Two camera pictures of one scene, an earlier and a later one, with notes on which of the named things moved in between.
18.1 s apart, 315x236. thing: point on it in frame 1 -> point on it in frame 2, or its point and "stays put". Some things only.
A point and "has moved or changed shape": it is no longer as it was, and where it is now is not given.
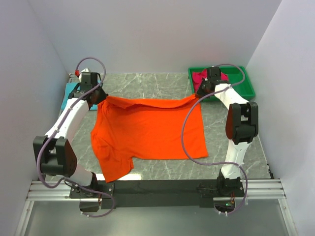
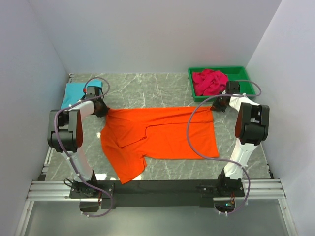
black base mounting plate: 143,193 stays put
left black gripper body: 101,95 -> 103,109
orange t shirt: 124,130 has moved or changed shape
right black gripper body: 202,91 -> 219,104
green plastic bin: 237,76 stays put
